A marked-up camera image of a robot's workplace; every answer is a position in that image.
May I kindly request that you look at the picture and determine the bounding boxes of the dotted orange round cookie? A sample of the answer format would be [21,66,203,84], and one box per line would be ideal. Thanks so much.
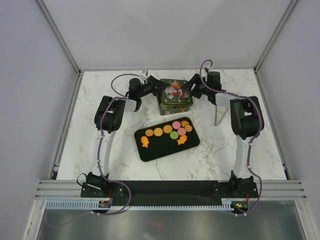
[153,127,163,137]

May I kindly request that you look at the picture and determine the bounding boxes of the metal serving tongs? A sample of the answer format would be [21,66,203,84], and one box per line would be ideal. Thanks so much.
[214,105,228,127]

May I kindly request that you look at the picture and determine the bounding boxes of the aluminium front rail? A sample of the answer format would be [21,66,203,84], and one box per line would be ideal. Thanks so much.
[35,180,307,201]

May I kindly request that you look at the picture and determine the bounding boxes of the pink round cookie lower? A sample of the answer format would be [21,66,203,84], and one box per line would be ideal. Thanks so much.
[177,127,187,136]

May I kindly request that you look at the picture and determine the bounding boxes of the orange fish cookie right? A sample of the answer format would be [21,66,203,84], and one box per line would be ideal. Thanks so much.
[177,135,188,145]

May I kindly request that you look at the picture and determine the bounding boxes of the dark green rectangular tray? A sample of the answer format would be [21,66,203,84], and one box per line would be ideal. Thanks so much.
[134,117,200,162]

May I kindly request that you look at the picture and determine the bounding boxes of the plain orange round cookie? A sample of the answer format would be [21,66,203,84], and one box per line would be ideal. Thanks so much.
[145,129,154,137]

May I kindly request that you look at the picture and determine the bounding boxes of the orange fish cookie left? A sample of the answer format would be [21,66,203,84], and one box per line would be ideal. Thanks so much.
[140,136,150,148]

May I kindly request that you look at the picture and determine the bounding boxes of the pink round cookie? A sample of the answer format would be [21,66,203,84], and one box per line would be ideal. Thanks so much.
[172,121,181,129]
[177,127,187,136]

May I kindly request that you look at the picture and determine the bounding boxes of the orange flower cookie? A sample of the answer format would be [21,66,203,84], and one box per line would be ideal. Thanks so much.
[184,124,193,132]

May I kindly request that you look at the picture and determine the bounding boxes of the right aluminium frame post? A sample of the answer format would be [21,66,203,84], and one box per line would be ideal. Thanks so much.
[253,0,301,73]

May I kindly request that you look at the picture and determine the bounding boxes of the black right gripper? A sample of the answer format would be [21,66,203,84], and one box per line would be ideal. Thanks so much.
[180,73,210,100]

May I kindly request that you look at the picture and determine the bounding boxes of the orange fish cookie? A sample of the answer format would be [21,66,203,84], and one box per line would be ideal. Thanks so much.
[140,136,150,148]
[177,135,188,145]

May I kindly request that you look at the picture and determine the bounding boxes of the green round cookie lower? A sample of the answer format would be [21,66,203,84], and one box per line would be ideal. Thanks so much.
[169,131,179,140]

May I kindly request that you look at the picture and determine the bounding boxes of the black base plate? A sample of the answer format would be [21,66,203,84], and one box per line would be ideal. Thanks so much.
[83,180,259,206]

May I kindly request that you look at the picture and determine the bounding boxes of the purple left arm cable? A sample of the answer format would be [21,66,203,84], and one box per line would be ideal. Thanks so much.
[46,72,145,228]

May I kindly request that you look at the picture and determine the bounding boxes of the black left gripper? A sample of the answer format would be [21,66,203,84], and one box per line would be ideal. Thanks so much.
[138,76,171,99]

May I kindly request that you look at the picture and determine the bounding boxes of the pink round cookie upper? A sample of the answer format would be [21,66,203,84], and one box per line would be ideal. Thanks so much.
[172,121,181,129]

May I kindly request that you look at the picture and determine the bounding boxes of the green christmas cookie tin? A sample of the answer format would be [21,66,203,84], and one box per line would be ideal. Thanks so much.
[158,102,193,116]

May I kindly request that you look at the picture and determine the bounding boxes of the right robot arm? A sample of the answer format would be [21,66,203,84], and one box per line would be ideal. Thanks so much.
[181,71,265,198]

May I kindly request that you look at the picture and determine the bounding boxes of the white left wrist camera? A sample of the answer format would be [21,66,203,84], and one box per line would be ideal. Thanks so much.
[139,69,149,81]

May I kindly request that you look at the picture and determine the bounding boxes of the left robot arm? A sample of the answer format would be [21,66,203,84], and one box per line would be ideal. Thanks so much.
[80,73,169,198]

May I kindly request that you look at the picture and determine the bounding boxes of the white slotted cable duct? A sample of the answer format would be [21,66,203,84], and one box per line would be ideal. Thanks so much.
[45,200,234,211]

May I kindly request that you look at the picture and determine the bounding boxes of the aluminium frame post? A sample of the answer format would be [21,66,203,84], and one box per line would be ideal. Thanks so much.
[253,0,301,73]
[34,0,83,76]

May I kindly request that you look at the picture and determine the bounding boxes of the left aluminium frame post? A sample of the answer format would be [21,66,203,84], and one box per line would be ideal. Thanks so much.
[34,0,83,76]

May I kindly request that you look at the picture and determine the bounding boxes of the orange star swirl cookie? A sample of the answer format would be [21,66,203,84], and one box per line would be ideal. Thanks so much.
[180,120,189,128]

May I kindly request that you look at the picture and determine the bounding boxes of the gold tin lid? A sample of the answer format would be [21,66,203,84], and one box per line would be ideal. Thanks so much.
[158,78,193,106]

